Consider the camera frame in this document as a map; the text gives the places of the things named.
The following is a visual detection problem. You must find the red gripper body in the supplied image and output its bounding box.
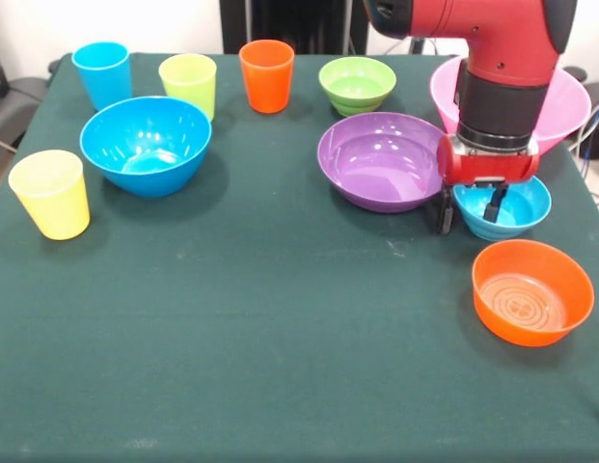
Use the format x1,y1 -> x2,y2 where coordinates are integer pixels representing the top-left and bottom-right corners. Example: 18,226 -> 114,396
436,134 -> 541,189

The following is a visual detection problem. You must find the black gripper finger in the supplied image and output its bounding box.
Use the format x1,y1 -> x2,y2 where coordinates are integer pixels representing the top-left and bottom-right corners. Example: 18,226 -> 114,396
482,186 -> 508,223
436,185 -> 457,236

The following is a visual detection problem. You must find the small blue plastic bowl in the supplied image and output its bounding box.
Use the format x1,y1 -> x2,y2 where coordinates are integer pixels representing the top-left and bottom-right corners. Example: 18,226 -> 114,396
452,176 -> 553,242

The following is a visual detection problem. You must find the orange plastic bowl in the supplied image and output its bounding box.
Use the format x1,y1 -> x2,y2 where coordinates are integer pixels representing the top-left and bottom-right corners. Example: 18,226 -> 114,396
471,238 -> 596,348

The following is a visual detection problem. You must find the purple plastic bowl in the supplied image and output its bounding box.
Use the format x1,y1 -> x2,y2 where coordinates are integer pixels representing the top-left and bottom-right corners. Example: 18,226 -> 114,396
316,111 -> 458,214

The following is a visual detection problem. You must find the large pink plastic bowl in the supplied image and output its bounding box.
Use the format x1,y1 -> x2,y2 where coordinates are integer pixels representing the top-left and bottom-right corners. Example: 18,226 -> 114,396
429,56 -> 593,156

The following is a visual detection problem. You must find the small green plastic bowl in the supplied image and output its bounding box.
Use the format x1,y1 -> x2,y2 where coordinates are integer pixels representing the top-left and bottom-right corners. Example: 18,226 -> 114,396
317,56 -> 397,118

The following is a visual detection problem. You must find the dark green tablecloth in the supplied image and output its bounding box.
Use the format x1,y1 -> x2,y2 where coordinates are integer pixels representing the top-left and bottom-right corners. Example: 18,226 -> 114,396
0,51 -> 599,463

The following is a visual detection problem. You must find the orange plastic cup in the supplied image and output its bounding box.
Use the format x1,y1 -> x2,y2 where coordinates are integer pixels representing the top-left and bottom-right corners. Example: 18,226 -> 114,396
238,39 -> 296,115

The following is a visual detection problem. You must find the lime green plastic cup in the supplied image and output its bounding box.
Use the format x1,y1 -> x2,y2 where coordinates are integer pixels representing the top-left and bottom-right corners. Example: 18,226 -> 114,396
157,52 -> 218,123

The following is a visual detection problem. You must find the large blue plastic bowl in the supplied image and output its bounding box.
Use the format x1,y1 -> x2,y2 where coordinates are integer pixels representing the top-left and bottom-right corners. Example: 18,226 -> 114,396
79,95 -> 213,199

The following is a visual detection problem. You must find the blue plastic cup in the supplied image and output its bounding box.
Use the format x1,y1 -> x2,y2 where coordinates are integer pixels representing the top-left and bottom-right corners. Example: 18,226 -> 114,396
70,41 -> 134,112

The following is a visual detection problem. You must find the yellow plastic cup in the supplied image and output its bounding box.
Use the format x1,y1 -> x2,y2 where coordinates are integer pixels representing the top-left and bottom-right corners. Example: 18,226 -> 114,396
8,149 -> 92,241

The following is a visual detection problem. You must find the black chair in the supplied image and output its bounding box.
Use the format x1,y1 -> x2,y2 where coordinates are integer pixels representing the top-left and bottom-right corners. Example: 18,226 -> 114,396
0,33 -> 57,150

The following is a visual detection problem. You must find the blue cable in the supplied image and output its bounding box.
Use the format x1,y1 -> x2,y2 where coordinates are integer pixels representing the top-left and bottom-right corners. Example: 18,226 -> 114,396
579,95 -> 599,161

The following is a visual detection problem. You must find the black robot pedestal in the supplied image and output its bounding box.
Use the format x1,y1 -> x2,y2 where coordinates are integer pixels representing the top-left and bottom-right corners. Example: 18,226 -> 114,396
221,0 -> 375,55

